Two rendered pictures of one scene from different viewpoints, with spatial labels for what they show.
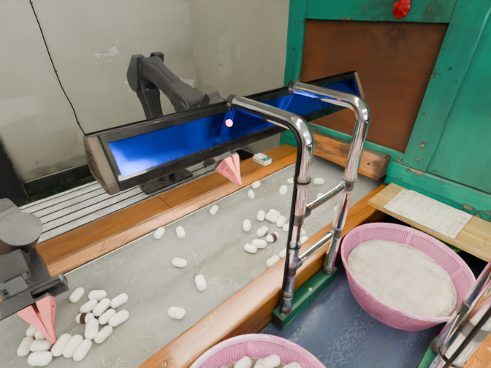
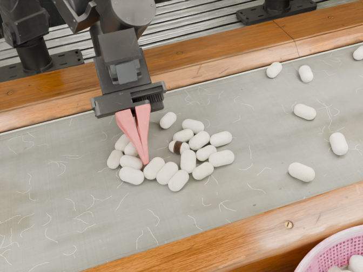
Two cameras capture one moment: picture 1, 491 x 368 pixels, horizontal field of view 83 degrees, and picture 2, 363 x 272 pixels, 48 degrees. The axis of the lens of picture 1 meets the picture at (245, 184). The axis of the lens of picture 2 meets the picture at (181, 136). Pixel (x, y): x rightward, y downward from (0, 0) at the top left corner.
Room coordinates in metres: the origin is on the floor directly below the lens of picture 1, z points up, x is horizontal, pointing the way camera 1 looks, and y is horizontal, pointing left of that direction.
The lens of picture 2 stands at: (-0.06, 0.11, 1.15)
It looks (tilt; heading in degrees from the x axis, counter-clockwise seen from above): 43 degrees down; 27
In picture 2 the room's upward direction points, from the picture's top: 6 degrees counter-clockwise
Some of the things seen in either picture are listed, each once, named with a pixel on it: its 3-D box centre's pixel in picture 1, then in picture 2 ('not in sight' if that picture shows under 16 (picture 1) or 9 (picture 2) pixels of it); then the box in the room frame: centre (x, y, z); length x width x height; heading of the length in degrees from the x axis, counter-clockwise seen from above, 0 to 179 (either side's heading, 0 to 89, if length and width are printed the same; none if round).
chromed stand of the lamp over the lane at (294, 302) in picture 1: (287, 205); not in sight; (0.45, -0.09, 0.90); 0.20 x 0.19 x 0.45; 131
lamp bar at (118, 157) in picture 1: (264, 110); not in sight; (0.52, -0.04, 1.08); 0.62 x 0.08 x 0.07; 131
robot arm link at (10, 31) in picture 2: not in sight; (27, 27); (0.50, 0.73, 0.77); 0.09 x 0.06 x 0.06; 156
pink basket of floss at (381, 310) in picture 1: (397, 276); not in sight; (0.42, -0.35, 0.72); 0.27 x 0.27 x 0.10
